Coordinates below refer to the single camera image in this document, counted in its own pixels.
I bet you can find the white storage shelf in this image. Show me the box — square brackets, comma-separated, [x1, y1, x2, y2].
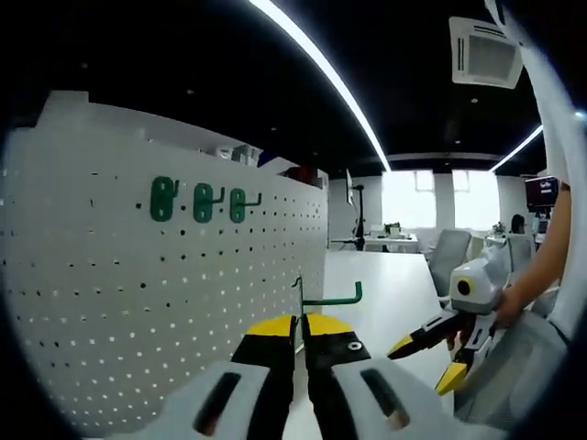
[201, 142, 329, 190]

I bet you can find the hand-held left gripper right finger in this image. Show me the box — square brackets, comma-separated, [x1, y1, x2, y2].
[302, 312, 464, 440]

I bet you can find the person's right hand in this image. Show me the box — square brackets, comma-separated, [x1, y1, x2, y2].
[494, 280, 534, 330]

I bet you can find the white office chair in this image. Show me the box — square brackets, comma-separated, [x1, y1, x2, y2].
[506, 233, 536, 277]
[428, 228, 474, 300]

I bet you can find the green hook assembly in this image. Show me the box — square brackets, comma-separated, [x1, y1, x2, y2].
[150, 176, 181, 224]
[291, 273, 364, 354]
[228, 187, 264, 225]
[192, 182, 227, 225]

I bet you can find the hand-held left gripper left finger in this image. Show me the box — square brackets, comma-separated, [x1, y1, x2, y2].
[150, 313, 297, 440]

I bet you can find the long ceiling light strip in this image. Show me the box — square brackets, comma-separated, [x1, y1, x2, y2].
[249, 0, 392, 173]

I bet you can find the dark monitor screen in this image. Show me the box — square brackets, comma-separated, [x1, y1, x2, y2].
[525, 176, 561, 214]

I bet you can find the white rectangular panel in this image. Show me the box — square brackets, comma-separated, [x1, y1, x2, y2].
[31, 90, 152, 141]

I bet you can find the ceiling air conditioner vent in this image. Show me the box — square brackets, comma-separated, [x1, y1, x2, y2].
[448, 16, 525, 89]

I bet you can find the white perforated mounting plate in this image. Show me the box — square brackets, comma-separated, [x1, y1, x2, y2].
[0, 98, 330, 428]

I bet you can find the white office desk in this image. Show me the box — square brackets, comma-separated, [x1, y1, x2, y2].
[329, 223, 420, 255]

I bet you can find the short ceiling light strip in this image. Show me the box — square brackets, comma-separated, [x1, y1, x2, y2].
[493, 123, 545, 173]

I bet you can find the black tripod stand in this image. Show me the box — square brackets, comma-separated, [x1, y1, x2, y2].
[346, 168, 369, 251]

